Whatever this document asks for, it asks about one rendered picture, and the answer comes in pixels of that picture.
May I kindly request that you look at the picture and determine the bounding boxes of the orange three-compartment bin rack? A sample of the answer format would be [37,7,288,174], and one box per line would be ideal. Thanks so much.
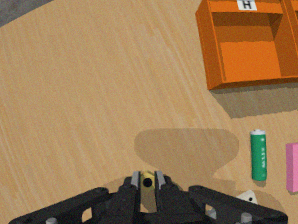
[195,0,298,90]

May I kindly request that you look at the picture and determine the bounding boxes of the white domino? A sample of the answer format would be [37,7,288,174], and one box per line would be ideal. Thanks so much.
[208,190,258,219]

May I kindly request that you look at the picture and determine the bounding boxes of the pink square pad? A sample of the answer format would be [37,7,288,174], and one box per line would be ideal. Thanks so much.
[286,142,298,192]

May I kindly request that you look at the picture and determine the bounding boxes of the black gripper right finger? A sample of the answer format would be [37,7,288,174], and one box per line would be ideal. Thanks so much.
[154,171,288,224]

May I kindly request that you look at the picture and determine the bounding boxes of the green aa battery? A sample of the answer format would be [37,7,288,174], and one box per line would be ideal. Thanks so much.
[250,129,267,181]

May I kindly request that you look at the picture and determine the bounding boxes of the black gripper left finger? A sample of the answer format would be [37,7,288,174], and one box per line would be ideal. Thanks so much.
[8,171,141,224]

